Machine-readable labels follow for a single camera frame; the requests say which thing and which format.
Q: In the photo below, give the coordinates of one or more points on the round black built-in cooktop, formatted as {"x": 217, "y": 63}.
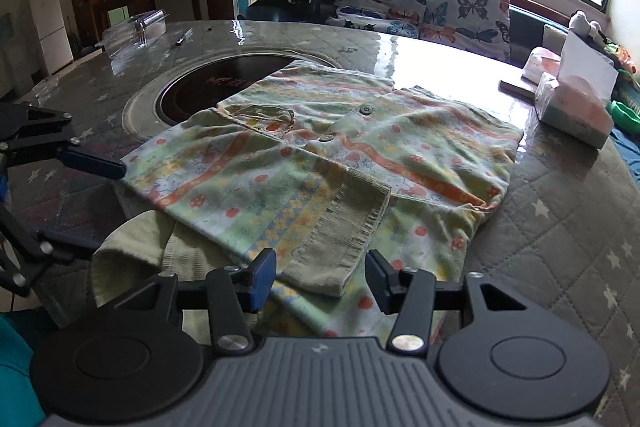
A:
{"x": 200, "y": 92}

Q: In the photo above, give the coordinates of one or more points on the butterfly print cushions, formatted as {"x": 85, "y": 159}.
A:
{"x": 440, "y": 14}

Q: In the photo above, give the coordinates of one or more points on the pink soft packet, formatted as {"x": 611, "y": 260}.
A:
{"x": 540, "y": 62}

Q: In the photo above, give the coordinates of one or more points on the pastel tissue box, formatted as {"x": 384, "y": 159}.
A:
{"x": 570, "y": 117}

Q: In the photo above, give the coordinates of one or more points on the clear plastic container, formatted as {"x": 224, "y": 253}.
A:
{"x": 132, "y": 29}

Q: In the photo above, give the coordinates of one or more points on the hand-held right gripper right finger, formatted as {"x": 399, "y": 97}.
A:
{"x": 378, "y": 281}

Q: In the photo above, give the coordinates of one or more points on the patterned green button shirt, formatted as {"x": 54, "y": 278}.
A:
{"x": 300, "y": 167}

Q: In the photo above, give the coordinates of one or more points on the blue cloth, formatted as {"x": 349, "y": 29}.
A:
{"x": 627, "y": 152}

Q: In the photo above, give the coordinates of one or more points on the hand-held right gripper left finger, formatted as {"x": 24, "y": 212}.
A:
{"x": 262, "y": 279}

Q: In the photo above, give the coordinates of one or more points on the green plastic toy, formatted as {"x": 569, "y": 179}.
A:
{"x": 622, "y": 112}

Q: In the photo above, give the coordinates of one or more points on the white refrigerator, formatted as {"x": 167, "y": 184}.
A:
{"x": 50, "y": 27}

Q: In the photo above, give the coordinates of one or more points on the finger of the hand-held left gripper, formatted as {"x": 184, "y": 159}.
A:
{"x": 47, "y": 248}
{"x": 92, "y": 164}

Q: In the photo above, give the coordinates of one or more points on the teal cloth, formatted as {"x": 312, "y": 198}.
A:
{"x": 17, "y": 372}

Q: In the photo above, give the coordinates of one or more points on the white plush toy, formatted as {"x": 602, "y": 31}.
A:
{"x": 585, "y": 24}

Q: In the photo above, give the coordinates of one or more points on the dark pen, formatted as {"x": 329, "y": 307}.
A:
{"x": 182, "y": 38}

